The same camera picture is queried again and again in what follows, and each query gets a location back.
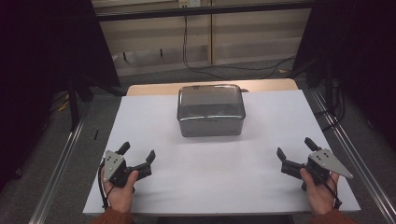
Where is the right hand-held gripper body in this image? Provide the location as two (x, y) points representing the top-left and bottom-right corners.
(280, 147), (354, 191)

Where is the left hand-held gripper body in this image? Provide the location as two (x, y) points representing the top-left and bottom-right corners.
(102, 149), (153, 189)

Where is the grey plastic box with lid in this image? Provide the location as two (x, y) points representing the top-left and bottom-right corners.
(177, 83), (247, 138)

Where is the person's left hand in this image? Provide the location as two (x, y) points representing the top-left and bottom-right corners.
(100, 169), (140, 215)

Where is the person's right hand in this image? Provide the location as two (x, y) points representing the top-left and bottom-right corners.
(299, 167), (341, 217)

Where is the white board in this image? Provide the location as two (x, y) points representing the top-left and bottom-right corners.
(82, 89), (361, 217)

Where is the wooden table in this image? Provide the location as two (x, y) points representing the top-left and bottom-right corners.
(126, 77), (300, 97)

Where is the black stand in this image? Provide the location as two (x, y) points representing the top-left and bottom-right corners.
(67, 73), (125, 133)

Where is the black curtain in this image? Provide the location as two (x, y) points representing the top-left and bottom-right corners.
(0, 0), (121, 190)
(291, 0), (396, 150)

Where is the black horizontal bar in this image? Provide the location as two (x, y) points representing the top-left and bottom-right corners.
(96, 0), (314, 22)

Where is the left hand-held gripper cable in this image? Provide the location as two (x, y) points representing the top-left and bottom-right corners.
(97, 159), (116, 210)

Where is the hand-held gripper cable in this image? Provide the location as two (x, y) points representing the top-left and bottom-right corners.
(304, 166), (343, 210)
(97, 159), (116, 210)

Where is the right hand-held gripper cable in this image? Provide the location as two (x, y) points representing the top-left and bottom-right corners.
(304, 166), (343, 210)

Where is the metal floor rail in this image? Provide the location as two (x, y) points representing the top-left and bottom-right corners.
(310, 89), (396, 224)
(28, 113), (89, 224)

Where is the bundle of black floor cables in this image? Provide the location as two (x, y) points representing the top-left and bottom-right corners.
(313, 77), (347, 133)

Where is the black wall cable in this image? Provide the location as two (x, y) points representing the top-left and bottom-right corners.
(181, 15), (297, 80)

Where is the white wall outlet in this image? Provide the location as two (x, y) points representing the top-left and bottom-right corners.
(178, 0), (202, 9)

